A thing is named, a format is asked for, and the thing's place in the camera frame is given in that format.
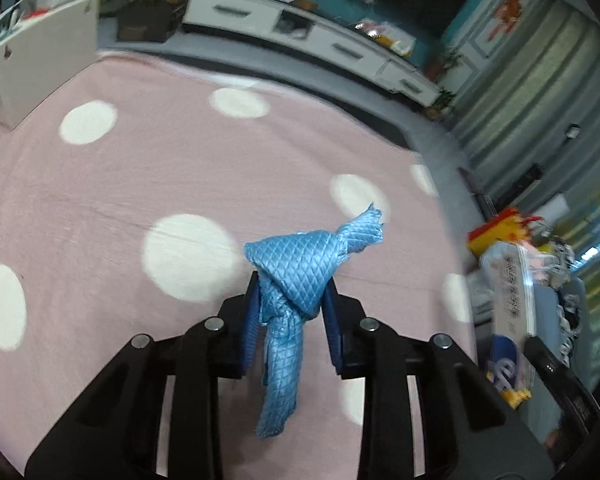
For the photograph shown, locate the tall potted plant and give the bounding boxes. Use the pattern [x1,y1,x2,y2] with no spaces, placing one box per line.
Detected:
[425,47,463,81]

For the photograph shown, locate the striped curtain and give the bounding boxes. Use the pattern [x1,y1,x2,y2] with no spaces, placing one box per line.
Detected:
[452,10,600,281]

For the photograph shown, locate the white appliance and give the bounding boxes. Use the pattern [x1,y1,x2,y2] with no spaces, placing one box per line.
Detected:
[535,194,568,221]

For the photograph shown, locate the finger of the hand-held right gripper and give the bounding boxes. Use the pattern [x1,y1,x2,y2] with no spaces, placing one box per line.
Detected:
[524,338,600,423]

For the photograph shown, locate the light blue printed package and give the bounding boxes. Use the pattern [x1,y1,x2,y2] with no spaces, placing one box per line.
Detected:
[480,241,537,337]

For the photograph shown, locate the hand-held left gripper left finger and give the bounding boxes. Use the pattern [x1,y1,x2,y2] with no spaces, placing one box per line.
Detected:
[25,272,263,480]

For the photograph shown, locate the clear plastic bag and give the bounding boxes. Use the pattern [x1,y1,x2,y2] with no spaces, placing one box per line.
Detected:
[522,225,578,291]

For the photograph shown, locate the pink dotted rug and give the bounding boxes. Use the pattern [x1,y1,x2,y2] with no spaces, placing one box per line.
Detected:
[0,52,481,480]

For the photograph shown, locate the yellow white box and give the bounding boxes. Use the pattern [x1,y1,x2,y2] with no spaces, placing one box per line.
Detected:
[377,22,416,56]

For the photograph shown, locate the yellow red snack bag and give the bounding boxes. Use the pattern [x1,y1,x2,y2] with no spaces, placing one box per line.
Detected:
[467,207,543,256]

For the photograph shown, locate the blue white box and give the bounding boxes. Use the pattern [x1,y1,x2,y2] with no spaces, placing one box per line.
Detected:
[484,334,537,407]

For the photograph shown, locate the black white patterned cloth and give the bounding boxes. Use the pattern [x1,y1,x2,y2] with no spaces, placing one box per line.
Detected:
[555,290,586,356]

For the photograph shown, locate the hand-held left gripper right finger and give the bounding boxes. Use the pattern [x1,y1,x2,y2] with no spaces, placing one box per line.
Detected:
[322,277,556,480]

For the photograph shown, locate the blue quilted foil wrapper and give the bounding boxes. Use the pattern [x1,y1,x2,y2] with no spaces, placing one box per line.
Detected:
[243,202,385,441]

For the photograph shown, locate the plant in dark basket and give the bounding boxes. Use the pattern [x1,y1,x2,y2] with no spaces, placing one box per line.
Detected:
[116,0,193,43]

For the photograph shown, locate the black speaker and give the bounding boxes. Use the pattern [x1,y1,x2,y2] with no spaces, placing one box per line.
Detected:
[510,164,541,196]

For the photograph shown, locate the red paper wall decoration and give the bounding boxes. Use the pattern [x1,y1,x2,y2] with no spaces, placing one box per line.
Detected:
[486,0,531,43]

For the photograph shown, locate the dark flat object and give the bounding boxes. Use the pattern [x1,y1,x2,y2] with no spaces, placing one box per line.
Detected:
[459,167,496,211]

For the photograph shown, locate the white tv cabinet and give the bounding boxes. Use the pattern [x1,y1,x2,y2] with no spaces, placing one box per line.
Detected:
[182,0,441,107]

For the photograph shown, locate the small potted plant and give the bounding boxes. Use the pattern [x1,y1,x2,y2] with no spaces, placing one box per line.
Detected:
[425,90,456,121]

